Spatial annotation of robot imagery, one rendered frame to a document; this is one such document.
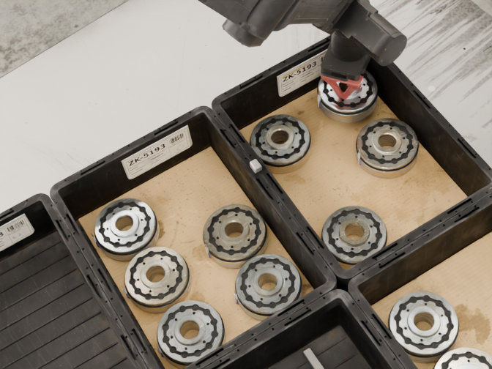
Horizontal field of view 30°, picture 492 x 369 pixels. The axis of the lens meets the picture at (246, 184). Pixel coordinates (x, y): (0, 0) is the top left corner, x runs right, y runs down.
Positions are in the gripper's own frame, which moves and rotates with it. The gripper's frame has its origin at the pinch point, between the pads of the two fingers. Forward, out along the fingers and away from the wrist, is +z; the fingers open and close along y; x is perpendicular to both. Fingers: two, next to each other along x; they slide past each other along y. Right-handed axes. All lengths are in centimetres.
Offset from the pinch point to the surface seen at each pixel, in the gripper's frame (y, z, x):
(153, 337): -51, 8, 15
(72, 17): 68, 90, 111
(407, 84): 0.0, -3.8, -10.2
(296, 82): -1.0, 1.9, 9.0
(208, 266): -36.6, 7.8, 11.3
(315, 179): -15.8, 6.9, 0.3
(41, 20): 63, 90, 120
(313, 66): 1.9, 0.0, 6.7
